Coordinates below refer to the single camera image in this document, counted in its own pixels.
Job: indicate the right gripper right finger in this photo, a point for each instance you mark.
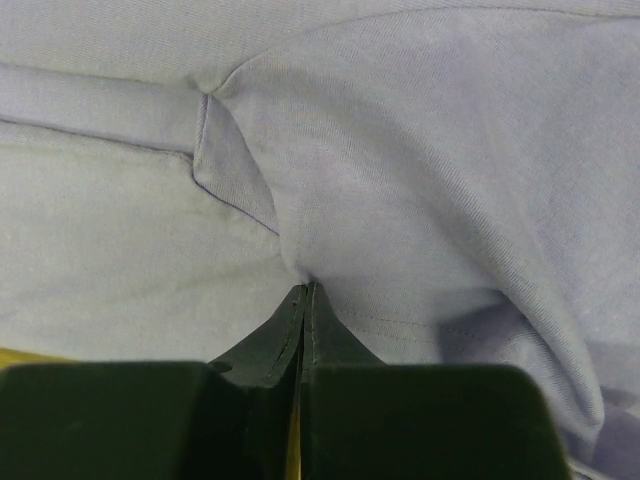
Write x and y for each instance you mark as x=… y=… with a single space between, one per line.
x=364 y=419

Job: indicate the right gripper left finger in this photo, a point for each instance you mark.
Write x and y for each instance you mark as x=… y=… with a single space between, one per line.
x=231 y=418

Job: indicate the purple t-shirt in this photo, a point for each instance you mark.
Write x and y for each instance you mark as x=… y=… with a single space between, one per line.
x=461 y=176

